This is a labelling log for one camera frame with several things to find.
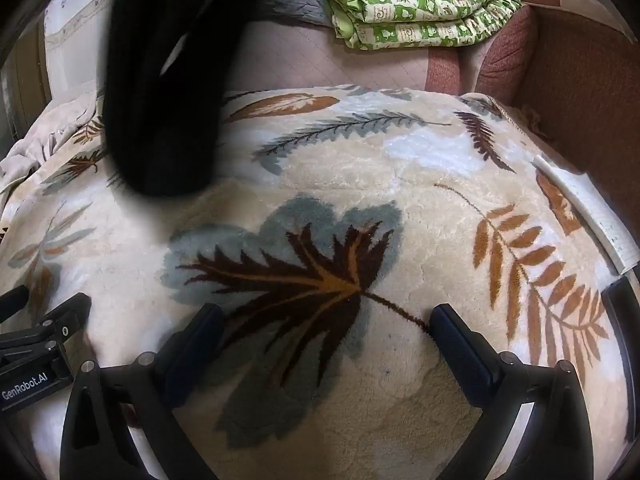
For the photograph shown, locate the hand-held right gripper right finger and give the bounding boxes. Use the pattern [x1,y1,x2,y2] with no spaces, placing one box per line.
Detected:
[429,302,596,480]

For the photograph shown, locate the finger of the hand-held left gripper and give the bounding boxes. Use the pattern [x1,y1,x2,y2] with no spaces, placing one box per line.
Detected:
[0,292,92,356]
[0,285,31,323]

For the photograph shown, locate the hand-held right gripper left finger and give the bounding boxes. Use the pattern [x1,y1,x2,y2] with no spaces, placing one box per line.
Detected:
[60,302,226,480]

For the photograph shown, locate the black pants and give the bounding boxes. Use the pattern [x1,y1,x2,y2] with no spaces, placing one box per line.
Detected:
[102,0,286,198]

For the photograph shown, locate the beige crumpled cloth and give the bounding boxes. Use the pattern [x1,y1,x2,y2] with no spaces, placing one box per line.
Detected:
[0,92,106,211]

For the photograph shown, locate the black flat object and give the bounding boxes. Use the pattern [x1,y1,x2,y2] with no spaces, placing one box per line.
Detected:
[601,276,640,443]

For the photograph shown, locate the white lined notebook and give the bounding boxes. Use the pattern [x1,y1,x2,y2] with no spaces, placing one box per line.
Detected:
[531,154,640,277]

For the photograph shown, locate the leaf print plush blanket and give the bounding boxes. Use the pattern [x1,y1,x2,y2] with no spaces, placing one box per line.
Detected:
[0,84,633,480]

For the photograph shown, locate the wooden door with glass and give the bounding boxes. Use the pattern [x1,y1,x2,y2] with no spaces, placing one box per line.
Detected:
[0,20,51,131]

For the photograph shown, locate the green patterned folded quilt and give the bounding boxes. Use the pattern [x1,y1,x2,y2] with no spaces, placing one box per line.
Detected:
[305,0,523,51]

